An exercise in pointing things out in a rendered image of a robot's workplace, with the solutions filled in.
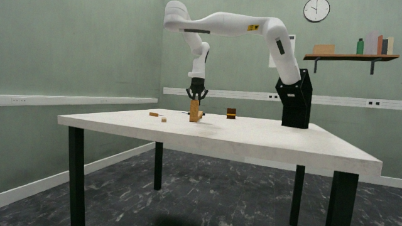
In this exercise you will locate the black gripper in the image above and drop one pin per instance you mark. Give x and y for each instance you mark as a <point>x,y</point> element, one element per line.
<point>197,87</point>

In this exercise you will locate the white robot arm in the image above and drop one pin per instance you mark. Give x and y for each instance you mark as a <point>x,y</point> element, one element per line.
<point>227,24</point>

